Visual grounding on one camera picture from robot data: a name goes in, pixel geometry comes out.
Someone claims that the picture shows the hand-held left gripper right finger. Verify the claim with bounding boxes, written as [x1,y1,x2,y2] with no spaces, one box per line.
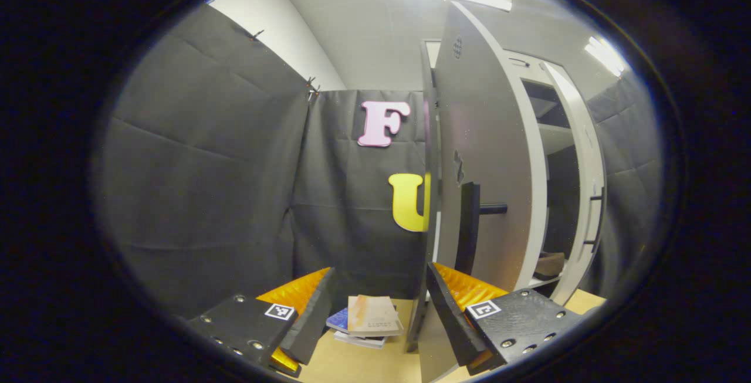
[425,262,587,375]

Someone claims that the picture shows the white book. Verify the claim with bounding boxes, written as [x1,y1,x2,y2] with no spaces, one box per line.
[334,330,388,350]

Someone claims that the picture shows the black backdrop cloth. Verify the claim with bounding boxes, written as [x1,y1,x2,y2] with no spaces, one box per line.
[97,2,664,319]

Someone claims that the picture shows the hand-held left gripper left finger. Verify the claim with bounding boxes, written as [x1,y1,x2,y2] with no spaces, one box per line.
[188,267,336,379]

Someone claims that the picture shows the grey cabinet door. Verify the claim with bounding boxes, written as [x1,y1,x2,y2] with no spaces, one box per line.
[405,1,550,382]
[540,62,606,306]

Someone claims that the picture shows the blue book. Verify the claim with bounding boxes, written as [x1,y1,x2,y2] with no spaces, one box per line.
[326,307,353,334]

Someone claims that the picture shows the grey shoe cabinet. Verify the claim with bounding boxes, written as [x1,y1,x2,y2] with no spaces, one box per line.
[421,39,587,299]

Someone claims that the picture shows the brown fuzzy shoe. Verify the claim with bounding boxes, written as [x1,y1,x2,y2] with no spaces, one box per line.
[533,252,566,281]

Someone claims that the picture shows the tan book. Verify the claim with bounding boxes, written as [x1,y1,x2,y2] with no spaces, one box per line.
[347,295,404,338]

